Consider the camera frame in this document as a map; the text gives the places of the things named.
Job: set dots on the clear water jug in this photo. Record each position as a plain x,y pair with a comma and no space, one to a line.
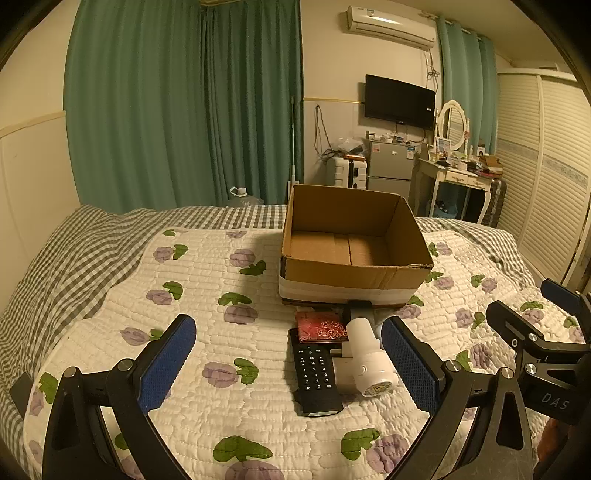
247,199

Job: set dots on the white plastic bottle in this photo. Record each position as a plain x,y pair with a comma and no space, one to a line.
369,350

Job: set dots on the brown cardboard box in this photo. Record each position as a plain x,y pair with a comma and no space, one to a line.
351,281

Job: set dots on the wide green curtain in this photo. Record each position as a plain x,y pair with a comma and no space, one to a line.
161,115

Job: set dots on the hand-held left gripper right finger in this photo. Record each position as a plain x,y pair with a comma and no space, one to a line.
411,364

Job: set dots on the white suitcase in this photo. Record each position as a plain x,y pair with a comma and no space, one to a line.
341,173

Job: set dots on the white louvred wardrobe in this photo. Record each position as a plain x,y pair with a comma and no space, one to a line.
540,161

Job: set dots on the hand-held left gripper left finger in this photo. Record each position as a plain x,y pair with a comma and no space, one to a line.
166,364

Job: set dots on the silver small fridge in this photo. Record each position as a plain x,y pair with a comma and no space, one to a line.
390,161

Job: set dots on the black flat device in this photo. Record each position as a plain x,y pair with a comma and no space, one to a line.
21,390

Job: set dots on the clear plastic bag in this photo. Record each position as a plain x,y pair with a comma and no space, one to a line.
348,145

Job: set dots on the red patterned box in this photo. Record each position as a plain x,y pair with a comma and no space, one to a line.
321,328

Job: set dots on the black remote control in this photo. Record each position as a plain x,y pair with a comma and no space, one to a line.
316,374

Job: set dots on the narrow green curtain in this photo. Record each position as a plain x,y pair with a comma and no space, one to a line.
464,74

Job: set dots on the white dressing table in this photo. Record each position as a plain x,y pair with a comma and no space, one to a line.
455,177

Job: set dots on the small white box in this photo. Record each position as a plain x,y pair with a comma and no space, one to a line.
344,376

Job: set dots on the black power adapter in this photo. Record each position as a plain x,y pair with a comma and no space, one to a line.
360,304

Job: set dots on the blue basket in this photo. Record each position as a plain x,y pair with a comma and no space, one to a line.
445,210

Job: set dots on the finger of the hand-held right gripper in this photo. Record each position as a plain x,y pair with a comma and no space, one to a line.
508,325
561,293

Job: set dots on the white air conditioner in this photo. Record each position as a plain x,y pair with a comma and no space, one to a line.
392,27

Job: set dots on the dark suitcase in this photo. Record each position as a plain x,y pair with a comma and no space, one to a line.
496,198

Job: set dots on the floral quilted bed cover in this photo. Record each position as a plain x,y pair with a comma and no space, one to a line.
231,300

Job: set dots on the black wall television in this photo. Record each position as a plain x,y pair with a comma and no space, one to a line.
399,101

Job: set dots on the oval white vanity mirror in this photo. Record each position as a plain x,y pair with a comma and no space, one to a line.
455,124

